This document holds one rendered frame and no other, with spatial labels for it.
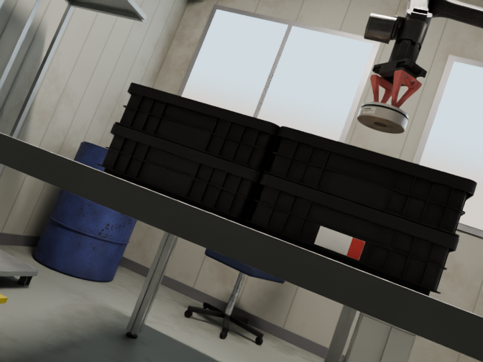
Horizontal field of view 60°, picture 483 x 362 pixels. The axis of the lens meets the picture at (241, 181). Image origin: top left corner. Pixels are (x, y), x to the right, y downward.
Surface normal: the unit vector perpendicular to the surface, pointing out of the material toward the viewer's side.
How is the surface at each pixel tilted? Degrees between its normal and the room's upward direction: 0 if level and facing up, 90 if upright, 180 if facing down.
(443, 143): 90
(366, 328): 90
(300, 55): 90
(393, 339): 90
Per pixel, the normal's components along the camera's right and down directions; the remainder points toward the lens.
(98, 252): 0.62, 0.16
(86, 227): 0.24, -0.01
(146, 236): -0.24, -0.19
